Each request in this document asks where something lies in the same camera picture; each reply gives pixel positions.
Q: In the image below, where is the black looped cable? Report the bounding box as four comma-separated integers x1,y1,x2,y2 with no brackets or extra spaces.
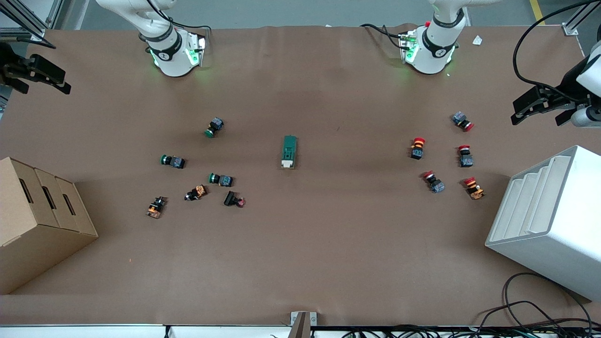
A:
474,272,594,338

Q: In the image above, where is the red mushroom button orange body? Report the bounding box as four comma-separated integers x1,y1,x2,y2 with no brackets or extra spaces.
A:
409,137,427,161
463,177,486,200

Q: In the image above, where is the metal table edge bracket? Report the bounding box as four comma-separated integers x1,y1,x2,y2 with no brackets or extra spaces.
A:
290,311,317,338

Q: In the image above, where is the black left base cable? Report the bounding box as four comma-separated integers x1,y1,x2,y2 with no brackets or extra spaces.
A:
360,23,409,50

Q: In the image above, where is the white stepped plastic bin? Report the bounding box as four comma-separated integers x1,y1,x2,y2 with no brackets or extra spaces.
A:
485,145,601,302

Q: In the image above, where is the brown paper table cover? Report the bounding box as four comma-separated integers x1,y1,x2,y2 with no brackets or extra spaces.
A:
0,23,601,327

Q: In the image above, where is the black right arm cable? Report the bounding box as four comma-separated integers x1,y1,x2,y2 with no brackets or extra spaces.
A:
0,19,57,50

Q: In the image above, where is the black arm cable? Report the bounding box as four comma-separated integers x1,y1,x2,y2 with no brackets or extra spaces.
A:
0,19,57,50
513,0,601,101

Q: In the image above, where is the white table edge rail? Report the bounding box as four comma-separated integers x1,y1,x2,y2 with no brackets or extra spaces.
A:
0,325,292,338

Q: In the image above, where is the aluminium frame profile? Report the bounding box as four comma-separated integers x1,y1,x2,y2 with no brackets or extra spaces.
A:
562,0,601,36
0,0,64,43

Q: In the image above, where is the green load switch white handle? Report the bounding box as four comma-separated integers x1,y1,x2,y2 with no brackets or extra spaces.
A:
281,135,298,170

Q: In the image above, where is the black push button orange body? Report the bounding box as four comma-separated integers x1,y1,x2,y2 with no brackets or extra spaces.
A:
146,196,168,219
184,184,208,202

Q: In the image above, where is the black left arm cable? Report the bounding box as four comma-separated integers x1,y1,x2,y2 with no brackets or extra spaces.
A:
513,0,601,101

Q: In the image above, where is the brown cardboard box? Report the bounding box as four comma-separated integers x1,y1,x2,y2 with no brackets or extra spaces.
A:
0,156,99,295

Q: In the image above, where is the black cable bundle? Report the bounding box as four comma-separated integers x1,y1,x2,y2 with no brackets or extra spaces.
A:
338,324,601,338

